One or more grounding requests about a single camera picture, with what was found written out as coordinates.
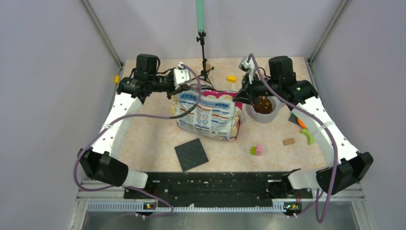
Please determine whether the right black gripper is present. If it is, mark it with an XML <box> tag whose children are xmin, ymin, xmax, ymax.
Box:
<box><xmin>233</xmin><ymin>71</ymin><xmax>281</xmax><ymax>106</ymax></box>

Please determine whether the colourful pet food bag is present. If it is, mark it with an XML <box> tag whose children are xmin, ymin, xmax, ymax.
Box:
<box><xmin>177</xmin><ymin>85</ymin><xmax>242</xmax><ymax>141</ymax></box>

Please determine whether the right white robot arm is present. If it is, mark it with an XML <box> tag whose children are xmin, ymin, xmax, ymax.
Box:
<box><xmin>234</xmin><ymin>54</ymin><xmax>374</xmax><ymax>197</ymax></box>

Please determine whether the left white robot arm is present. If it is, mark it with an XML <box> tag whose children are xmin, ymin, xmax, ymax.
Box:
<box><xmin>74</xmin><ymin>54</ymin><xmax>198</xmax><ymax>198</ymax></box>

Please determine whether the brown pet food kibble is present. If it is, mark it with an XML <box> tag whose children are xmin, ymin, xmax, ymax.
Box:
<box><xmin>253</xmin><ymin>97</ymin><xmax>273</xmax><ymax>115</ymax></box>

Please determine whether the grey double pet bowl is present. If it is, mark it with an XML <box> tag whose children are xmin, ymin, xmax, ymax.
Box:
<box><xmin>245</xmin><ymin>96</ymin><xmax>285</xmax><ymax>124</ymax></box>

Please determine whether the yellow toy brick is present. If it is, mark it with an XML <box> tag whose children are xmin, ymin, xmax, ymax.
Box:
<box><xmin>226</xmin><ymin>75</ymin><xmax>237</xmax><ymax>83</ymax></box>

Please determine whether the green and pink brick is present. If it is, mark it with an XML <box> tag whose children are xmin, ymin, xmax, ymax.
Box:
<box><xmin>250</xmin><ymin>144</ymin><xmax>263</xmax><ymax>156</ymax></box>

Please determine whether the small wooden block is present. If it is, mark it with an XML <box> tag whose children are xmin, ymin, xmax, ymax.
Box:
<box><xmin>282</xmin><ymin>138</ymin><xmax>295</xmax><ymax>146</ymax></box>

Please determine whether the black square mat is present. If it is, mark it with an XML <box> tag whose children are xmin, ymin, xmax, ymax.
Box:
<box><xmin>174</xmin><ymin>138</ymin><xmax>209</xmax><ymax>172</ymax></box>

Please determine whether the green curved toy piece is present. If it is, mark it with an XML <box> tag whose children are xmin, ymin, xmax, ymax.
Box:
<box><xmin>300</xmin><ymin>128</ymin><xmax>315</xmax><ymax>145</ymax></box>

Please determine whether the black tripod with green pole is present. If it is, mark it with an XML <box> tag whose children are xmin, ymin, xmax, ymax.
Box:
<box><xmin>195</xmin><ymin>0</ymin><xmax>215</xmax><ymax>89</ymax></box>

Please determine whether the yellow block on frame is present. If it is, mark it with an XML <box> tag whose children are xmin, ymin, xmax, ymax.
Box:
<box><xmin>114</xmin><ymin>75</ymin><xmax>120</xmax><ymax>84</ymax></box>

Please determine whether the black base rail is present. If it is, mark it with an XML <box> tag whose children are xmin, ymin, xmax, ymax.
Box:
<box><xmin>144</xmin><ymin>172</ymin><xmax>315</xmax><ymax>208</ymax></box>

